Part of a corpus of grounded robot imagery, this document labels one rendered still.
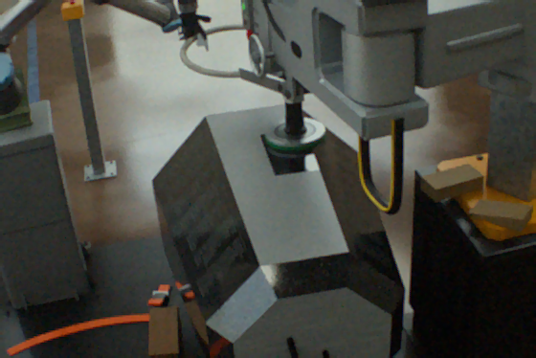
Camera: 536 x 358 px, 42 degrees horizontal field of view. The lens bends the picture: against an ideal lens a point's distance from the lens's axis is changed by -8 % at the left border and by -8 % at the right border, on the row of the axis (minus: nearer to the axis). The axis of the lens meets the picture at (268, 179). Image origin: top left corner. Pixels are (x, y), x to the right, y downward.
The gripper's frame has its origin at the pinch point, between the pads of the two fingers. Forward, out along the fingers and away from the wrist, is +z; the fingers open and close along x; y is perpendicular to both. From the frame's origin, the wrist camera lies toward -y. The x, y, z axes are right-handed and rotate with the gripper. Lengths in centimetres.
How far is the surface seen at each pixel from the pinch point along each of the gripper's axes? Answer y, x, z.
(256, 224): 80, 111, -2
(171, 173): 57, 42, 20
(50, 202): 89, -9, 37
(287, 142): 39, 87, 0
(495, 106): 5, 150, -20
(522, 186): 8, 165, 5
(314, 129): 26, 89, 1
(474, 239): 34, 160, 12
